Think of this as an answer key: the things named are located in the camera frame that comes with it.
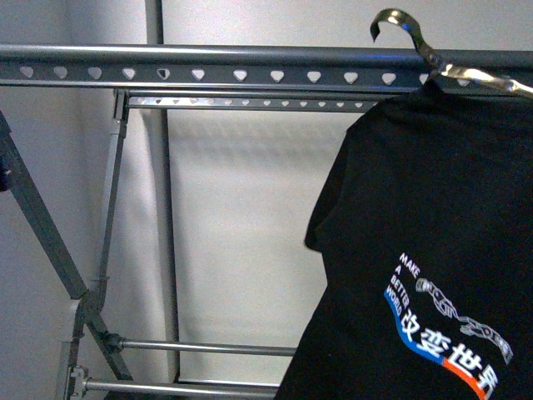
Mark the black printed t-shirt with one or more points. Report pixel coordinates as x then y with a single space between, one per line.
424 225

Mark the grey metal drying rack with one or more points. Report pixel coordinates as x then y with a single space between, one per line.
296 79

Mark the shiny metal clothes hanger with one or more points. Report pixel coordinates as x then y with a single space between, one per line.
439 66

